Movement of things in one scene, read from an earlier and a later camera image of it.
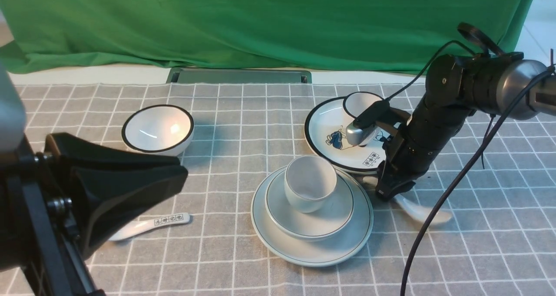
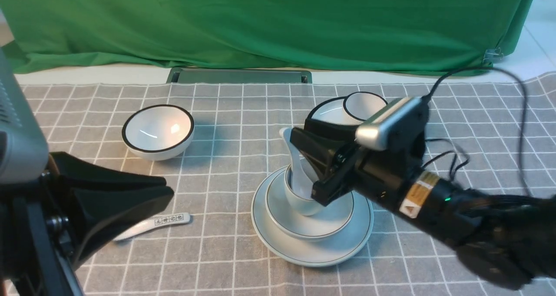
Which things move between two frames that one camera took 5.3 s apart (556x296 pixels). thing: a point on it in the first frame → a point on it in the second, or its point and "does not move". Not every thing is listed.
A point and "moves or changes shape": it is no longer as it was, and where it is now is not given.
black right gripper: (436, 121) → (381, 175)
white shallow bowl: (289, 221) does not move
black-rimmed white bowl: (159, 129) does not move
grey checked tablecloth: (499, 239) does not move
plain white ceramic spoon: (415, 212) moves or changes shape
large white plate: (335, 249) does not move
